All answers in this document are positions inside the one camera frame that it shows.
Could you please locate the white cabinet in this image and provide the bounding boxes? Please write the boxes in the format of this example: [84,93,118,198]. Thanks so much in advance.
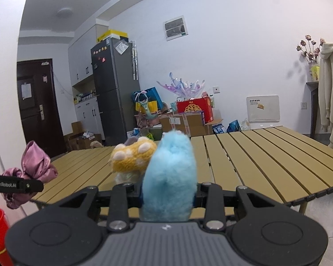
[68,23,98,87]
[74,96,106,142]

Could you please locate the white upper cabinet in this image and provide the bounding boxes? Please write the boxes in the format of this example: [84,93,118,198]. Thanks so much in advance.
[68,23,98,87]

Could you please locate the pink satin cloth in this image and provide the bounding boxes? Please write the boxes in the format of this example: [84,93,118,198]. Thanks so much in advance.
[1,140,58,209]

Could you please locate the blue snack bag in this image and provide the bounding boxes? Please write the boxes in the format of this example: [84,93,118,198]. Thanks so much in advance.
[226,120,242,133]

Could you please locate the dark wooden side table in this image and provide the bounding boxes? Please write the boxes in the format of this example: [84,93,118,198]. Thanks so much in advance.
[306,81,319,139]

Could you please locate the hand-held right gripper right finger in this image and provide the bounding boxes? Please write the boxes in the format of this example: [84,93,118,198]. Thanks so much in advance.
[194,182,276,231]

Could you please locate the dark wooden door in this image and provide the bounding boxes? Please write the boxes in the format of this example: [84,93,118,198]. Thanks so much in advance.
[17,59,67,158]

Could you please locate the row of small containers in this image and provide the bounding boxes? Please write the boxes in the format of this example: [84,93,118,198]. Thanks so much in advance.
[75,90,97,102]

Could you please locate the yellow plush paw toy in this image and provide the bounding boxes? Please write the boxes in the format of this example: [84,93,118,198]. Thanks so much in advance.
[109,138,158,185]

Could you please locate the white paper notice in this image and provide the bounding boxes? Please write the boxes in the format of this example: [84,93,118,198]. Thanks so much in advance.
[21,82,32,99]

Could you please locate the white lower cabinet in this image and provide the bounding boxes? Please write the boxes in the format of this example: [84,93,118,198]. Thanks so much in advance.
[74,96,106,142]

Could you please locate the blue gift bag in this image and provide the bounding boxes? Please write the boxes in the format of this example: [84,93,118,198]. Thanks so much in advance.
[131,87,164,114]

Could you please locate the dried flower bunch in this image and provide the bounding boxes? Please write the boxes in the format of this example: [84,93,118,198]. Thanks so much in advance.
[296,35,326,64]

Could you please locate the silver foil streamer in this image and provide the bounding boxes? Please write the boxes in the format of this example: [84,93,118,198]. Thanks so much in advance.
[132,41,139,81]

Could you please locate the blue fluffy toy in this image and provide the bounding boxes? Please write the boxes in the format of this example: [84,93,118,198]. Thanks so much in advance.
[140,130,198,223]

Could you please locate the open cardboard box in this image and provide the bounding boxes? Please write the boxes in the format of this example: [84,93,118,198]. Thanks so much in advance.
[64,121,103,151]

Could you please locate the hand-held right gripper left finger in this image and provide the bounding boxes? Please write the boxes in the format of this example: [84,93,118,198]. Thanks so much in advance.
[48,183,141,232]

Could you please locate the green cooler box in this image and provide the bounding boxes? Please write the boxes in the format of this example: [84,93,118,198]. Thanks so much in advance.
[151,125,163,140]

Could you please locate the white panel heater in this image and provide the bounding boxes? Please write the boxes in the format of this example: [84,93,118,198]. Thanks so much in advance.
[246,95,280,123]

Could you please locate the grey refrigerator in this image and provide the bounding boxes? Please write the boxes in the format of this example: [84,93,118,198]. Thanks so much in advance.
[90,37,141,146]

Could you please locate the yellow black box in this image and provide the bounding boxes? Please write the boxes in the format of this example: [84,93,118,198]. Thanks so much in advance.
[97,28,129,43]

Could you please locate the iridescent bouquet wrap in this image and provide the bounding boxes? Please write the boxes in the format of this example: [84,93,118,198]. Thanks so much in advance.
[156,72,207,100]

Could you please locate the wall electrical panel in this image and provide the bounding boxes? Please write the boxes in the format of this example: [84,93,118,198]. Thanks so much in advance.
[164,15,188,41]

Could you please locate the yellow vase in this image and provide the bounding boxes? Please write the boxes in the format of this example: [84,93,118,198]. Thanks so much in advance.
[309,64,320,81]

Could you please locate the beige hoodie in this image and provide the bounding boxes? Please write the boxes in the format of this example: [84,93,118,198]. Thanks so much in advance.
[318,43,333,153]

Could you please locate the folding slat table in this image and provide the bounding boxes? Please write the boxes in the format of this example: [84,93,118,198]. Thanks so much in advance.
[30,125,333,222]

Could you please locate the red gift box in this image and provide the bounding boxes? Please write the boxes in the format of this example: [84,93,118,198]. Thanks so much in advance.
[176,97,214,123]

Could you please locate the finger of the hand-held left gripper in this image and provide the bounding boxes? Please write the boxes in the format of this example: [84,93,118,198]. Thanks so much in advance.
[19,177,44,195]

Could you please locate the round ceiling light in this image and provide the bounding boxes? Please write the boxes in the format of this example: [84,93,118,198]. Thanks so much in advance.
[56,7,73,18]

